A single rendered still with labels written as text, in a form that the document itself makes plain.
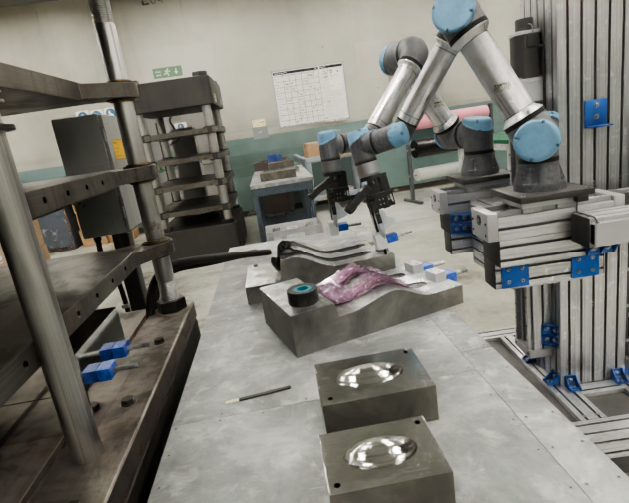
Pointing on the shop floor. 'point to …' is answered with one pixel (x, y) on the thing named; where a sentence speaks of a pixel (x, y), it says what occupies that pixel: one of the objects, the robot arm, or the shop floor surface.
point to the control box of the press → (88, 212)
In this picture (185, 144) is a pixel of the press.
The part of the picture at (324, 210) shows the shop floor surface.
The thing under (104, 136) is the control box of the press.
